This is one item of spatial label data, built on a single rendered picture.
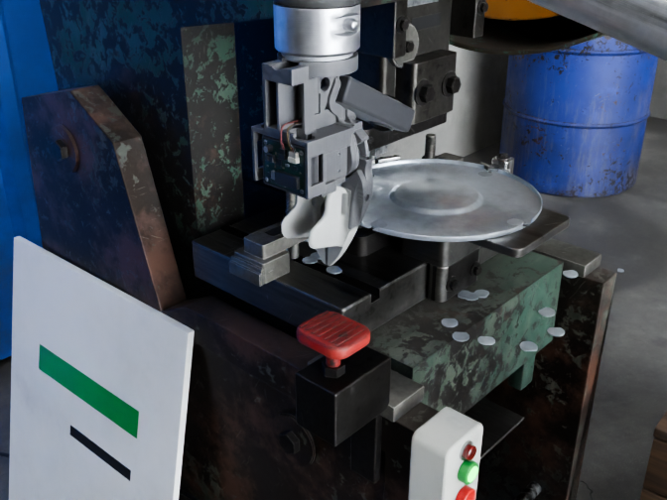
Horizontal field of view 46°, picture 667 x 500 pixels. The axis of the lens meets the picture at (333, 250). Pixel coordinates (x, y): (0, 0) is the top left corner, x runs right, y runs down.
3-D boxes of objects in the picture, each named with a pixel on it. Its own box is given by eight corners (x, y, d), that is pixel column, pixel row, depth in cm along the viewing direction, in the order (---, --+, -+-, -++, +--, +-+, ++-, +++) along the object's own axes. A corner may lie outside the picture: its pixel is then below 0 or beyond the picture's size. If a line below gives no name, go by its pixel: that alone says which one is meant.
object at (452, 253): (561, 301, 110) (574, 213, 104) (508, 341, 101) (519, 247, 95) (418, 249, 125) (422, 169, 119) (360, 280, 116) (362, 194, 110)
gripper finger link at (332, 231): (296, 280, 76) (294, 190, 72) (336, 259, 80) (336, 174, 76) (319, 290, 74) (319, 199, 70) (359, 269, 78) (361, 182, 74)
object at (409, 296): (522, 239, 130) (526, 205, 127) (341, 350, 100) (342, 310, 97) (381, 193, 148) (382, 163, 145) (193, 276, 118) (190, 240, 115)
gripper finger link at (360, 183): (323, 220, 77) (323, 135, 73) (335, 215, 78) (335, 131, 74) (359, 234, 74) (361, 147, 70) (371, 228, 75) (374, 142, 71)
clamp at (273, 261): (344, 245, 114) (344, 179, 109) (259, 287, 103) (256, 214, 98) (315, 233, 117) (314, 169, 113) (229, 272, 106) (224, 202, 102)
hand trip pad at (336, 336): (374, 387, 86) (376, 327, 83) (338, 412, 82) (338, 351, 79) (328, 362, 90) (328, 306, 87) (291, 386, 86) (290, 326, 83)
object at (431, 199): (464, 264, 92) (465, 258, 92) (290, 200, 109) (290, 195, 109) (579, 195, 111) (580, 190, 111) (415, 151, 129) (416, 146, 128)
